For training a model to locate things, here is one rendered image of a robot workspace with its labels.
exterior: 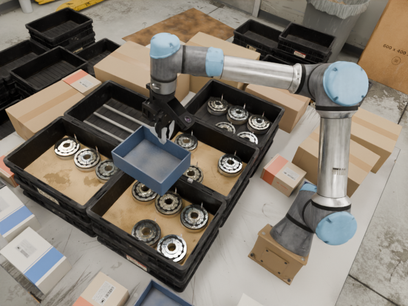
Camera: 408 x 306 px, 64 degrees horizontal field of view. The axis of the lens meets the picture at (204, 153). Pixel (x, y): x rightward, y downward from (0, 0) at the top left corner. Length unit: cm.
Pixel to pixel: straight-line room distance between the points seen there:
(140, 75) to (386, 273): 187
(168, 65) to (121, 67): 92
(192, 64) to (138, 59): 98
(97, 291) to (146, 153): 48
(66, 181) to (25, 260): 31
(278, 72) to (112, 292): 89
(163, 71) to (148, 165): 34
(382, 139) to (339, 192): 76
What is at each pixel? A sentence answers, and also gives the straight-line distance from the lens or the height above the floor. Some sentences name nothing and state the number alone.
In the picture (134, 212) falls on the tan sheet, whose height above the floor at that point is 83.
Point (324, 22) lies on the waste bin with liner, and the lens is 345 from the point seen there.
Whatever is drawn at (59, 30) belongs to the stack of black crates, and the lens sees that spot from 301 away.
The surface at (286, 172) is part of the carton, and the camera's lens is 154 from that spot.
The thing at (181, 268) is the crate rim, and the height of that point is 93.
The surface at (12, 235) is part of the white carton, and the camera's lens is 142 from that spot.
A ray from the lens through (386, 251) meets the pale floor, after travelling 251.
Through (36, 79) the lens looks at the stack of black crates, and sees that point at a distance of 252.
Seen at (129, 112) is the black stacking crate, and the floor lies 83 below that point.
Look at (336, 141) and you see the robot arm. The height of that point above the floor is 128.
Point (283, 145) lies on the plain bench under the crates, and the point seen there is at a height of 70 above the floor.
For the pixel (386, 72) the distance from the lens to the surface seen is 382.
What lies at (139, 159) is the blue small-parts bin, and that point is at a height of 107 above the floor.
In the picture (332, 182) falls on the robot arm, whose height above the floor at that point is 118.
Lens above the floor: 193
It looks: 49 degrees down
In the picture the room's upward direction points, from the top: 7 degrees clockwise
